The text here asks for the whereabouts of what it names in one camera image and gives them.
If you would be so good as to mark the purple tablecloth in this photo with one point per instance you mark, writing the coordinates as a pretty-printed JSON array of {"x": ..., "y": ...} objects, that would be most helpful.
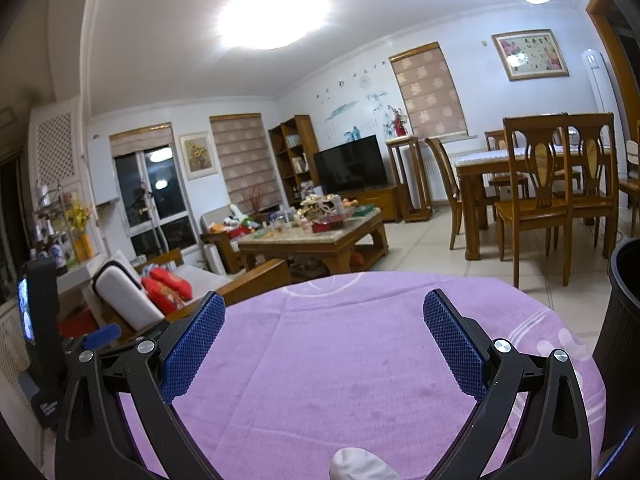
[{"x": 325, "y": 360}]

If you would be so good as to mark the white sofa seat cushion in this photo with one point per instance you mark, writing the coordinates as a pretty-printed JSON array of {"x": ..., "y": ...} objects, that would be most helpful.
[{"x": 202, "y": 275}]

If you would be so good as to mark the wooden television stand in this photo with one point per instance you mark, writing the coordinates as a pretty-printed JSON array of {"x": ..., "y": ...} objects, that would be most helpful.
[{"x": 380, "y": 202}]

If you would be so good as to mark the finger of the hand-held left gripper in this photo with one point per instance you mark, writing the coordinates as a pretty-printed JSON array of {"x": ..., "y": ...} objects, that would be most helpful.
[{"x": 102, "y": 335}]

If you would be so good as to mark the group of glass bottles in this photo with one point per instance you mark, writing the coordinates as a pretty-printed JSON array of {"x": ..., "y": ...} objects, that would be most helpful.
[{"x": 50, "y": 247}]

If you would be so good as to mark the beige patterned window blind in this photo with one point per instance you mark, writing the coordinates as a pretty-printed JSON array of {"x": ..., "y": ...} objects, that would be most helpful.
[
  {"x": 245, "y": 160},
  {"x": 430, "y": 92}
]

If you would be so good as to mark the white lattice cabinet door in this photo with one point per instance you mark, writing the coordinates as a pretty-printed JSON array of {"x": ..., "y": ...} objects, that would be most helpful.
[{"x": 55, "y": 145}]

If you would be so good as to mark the blue landscape wall decal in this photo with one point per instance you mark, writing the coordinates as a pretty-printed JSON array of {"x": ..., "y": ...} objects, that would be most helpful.
[{"x": 350, "y": 110}]

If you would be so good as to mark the red storage box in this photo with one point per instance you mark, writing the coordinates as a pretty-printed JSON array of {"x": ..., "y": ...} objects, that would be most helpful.
[{"x": 77, "y": 322}]

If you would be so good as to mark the wooden sofa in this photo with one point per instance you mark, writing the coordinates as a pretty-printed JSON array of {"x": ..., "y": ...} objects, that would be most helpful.
[{"x": 255, "y": 280}]

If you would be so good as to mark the red embroidered pillow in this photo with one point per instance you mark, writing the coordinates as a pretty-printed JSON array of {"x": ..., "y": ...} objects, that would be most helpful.
[{"x": 167, "y": 290}]

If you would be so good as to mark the white sofa back cushion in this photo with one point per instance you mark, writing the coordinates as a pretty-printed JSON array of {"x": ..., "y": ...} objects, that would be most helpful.
[{"x": 122, "y": 295}]

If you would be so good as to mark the framed floral picture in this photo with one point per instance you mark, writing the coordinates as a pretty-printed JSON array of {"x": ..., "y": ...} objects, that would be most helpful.
[{"x": 531, "y": 55}]

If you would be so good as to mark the flat red box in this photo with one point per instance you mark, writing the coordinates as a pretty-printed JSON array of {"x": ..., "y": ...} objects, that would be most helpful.
[{"x": 330, "y": 225}]

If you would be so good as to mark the red vase with flowers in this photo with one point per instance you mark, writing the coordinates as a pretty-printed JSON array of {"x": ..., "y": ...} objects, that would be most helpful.
[{"x": 399, "y": 127}]

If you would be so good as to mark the beige ornamental model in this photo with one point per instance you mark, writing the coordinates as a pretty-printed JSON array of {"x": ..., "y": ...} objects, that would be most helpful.
[{"x": 322, "y": 207}]

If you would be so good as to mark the white plush dog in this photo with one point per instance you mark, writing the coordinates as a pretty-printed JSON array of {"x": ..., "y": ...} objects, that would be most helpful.
[{"x": 235, "y": 222}]

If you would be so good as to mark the wooden coffee table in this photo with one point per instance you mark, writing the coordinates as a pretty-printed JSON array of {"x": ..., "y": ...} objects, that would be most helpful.
[{"x": 325, "y": 245}]

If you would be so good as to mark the large window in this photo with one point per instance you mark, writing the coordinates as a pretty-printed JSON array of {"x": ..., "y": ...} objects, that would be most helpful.
[{"x": 165, "y": 230}]

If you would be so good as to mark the white standing air conditioner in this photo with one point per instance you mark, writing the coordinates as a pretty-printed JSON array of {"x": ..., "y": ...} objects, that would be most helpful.
[{"x": 597, "y": 85}]

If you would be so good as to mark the tall wooden plant stand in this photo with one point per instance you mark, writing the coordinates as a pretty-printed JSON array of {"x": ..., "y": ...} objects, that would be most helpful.
[{"x": 407, "y": 140}]

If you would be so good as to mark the white wall radiator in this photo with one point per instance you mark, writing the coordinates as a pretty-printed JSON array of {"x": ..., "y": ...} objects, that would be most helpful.
[{"x": 440, "y": 180}]

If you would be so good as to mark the flat screen television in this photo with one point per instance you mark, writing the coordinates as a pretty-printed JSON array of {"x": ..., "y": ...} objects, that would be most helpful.
[{"x": 350, "y": 165}]

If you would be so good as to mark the round trash bin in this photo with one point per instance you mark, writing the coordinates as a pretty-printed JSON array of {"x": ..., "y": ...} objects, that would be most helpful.
[{"x": 620, "y": 335}]

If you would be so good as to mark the sunflower painting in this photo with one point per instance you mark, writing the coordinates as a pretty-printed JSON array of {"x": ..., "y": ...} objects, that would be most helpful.
[{"x": 198, "y": 156}]

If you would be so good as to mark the yellow artificial flowers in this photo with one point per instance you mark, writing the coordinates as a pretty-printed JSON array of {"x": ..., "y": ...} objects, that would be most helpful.
[{"x": 77, "y": 215}]

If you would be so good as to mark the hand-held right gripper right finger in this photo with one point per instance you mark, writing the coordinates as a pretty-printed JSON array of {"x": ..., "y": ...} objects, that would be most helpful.
[{"x": 455, "y": 345}]

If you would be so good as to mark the wooden bookshelf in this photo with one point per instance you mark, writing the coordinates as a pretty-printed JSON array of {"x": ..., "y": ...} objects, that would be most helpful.
[{"x": 305, "y": 140}]

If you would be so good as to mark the wooden dining table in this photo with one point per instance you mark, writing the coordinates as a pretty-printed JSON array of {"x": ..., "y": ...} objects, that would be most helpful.
[{"x": 472, "y": 180}]

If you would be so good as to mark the white side shelf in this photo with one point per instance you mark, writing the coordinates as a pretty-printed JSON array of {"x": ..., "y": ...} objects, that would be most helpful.
[{"x": 85, "y": 267}]

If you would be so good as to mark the large round ceiling light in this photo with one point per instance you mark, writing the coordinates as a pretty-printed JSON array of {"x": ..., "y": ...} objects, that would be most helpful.
[{"x": 275, "y": 10}]

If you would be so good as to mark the person's right hand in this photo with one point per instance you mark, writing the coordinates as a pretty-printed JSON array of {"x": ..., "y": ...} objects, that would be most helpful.
[{"x": 360, "y": 466}]

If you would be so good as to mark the beige roller shade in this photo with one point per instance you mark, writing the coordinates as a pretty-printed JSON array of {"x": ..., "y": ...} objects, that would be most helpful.
[{"x": 142, "y": 140}]

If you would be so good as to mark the wooden armchair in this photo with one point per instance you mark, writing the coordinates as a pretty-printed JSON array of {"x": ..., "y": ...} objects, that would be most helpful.
[{"x": 222, "y": 250}]

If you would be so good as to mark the wooden doorway frame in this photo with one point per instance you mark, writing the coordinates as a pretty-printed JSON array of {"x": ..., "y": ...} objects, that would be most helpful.
[{"x": 605, "y": 20}]

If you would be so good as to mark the wooden dining chair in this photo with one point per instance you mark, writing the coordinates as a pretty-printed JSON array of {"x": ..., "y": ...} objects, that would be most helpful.
[
  {"x": 630, "y": 186},
  {"x": 540, "y": 160},
  {"x": 495, "y": 140},
  {"x": 442, "y": 165},
  {"x": 592, "y": 155}
]

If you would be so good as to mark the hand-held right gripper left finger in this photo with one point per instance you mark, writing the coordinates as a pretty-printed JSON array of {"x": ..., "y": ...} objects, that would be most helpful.
[{"x": 192, "y": 350}]

